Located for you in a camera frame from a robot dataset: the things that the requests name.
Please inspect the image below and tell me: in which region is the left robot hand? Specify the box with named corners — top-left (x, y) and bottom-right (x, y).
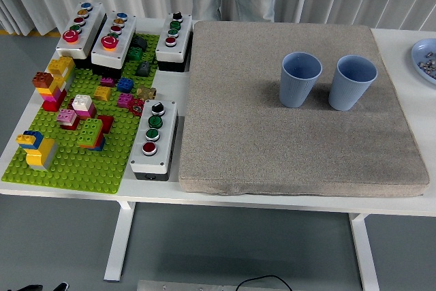
top-left (18, 281), bottom-right (69, 291)

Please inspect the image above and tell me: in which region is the blue ribbed cup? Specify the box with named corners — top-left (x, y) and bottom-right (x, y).
top-left (328, 55), bottom-right (378, 112)
top-left (279, 51), bottom-right (323, 108)

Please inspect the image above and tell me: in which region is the white table leg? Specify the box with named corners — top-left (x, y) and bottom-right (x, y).
top-left (104, 201), bottom-right (136, 281)
top-left (349, 213), bottom-right (379, 291)

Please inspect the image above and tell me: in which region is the green studded baseplate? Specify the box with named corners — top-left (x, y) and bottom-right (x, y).
top-left (1, 33), bottom-right (161, 196)

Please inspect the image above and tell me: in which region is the yellow and blue brick stack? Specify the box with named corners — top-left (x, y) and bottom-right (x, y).
top-left (16, 130), bottom-right (59, 172)

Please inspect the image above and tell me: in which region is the green-topped brick stack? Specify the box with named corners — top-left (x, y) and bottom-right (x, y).
top-left (77, 118), bottom-right (106, 152)

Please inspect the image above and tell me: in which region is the pink-topped brick stack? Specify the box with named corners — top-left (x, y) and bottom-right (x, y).
top-left (57, 108), bottom-right (80, 131)

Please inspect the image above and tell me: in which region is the red brick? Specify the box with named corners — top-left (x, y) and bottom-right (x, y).
top-left (97, 114), bottom-right (115, 134)

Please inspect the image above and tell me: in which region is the white-topped pink brick stack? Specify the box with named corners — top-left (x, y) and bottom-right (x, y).
top-left (72, 94), bottom-right (97, 120)

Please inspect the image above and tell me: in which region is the four-button control box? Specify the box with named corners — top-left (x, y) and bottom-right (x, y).
top-left (155, 12), bottom-right (194, 73)
top-left (129, 99), bottom-right (179, 182)

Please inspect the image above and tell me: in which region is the brown-topped brick tower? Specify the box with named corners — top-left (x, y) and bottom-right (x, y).
top-left (32, 72), bottom-right (68, 112)

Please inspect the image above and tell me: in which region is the brass valve with red handwheel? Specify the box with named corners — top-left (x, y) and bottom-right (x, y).
top-left (128, 85), bottom-right (157, 114)

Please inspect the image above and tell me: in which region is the yellow and white brick stack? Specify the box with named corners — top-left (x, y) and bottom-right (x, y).
top-left (47, 56), bottom-right (76, 79)

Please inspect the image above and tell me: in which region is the dark green brick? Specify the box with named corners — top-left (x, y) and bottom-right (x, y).
top-left (127, 46), bottom-right (144, 61)

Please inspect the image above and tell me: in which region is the grey-brown mat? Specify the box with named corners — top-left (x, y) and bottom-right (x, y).
top-left (178, 20), bottom-right (430, 198)

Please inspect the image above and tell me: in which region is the five-button control box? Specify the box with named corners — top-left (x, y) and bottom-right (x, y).
top-left (55, 1), bottom-right (107, 70)
top-left (91, 10), bottom-right (138, 79)

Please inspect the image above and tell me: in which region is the blue plate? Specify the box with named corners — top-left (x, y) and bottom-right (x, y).
top-left (411, 38), bottom-right (436, 86)

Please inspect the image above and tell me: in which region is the black cable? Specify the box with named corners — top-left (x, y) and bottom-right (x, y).
top-left (236, 275), bottom-right (292, 291)

